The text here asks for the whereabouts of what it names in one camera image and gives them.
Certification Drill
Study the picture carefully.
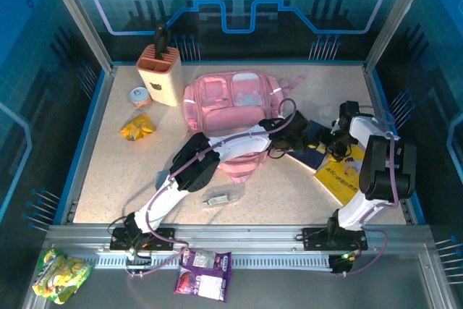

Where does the dark blue notebook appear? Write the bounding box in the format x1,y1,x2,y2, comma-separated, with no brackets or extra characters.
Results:
289,120,350,173

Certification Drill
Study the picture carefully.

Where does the yellow paperback book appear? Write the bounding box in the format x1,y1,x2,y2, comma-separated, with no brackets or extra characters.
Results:
313,144,367,208

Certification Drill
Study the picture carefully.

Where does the pink student backpack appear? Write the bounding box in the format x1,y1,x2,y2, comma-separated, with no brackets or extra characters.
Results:
182,69,305,184

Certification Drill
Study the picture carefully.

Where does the clear plastic pencil box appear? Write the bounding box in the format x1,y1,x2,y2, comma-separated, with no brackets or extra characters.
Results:
200,181,247,211

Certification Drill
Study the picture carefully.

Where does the purple snack bag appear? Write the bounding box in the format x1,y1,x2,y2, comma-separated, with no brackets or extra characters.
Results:
173,246,233,303

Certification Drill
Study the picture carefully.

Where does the green yellow snack bag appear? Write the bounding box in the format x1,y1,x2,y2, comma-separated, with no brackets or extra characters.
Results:
31,248,95,305

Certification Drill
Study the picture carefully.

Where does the beige knife block orange top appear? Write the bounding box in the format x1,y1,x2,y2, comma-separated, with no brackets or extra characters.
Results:
135,43,186,107

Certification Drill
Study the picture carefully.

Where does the yellow snack packet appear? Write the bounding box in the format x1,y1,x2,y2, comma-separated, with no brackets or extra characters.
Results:
119,113,158,143

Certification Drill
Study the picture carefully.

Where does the small round tin can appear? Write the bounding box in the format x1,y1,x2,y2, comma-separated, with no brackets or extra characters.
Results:
129,86,153,110

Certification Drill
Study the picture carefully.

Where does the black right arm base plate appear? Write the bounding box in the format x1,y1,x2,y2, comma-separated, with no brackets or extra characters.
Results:
302,227,369,252

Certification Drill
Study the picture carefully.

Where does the aluminium mounting rail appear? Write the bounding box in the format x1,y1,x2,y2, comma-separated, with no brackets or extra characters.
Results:
43,224,435,256

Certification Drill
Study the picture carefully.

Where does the slotted grey cable duct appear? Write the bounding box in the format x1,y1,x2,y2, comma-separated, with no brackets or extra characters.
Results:
90,253,334,271

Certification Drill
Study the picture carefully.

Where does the aluminium frame post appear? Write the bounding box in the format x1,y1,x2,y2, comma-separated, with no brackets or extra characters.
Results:
363,0,433,73
39,0,116,73

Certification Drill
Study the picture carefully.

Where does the black knife handle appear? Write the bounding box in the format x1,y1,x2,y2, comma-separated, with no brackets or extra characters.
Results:
153,22,171,61

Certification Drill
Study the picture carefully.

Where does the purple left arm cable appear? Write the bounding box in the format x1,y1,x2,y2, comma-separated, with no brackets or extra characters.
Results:
124,98,300,279

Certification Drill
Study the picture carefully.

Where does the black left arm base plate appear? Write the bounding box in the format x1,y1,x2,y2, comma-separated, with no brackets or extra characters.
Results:
109,227,177,252

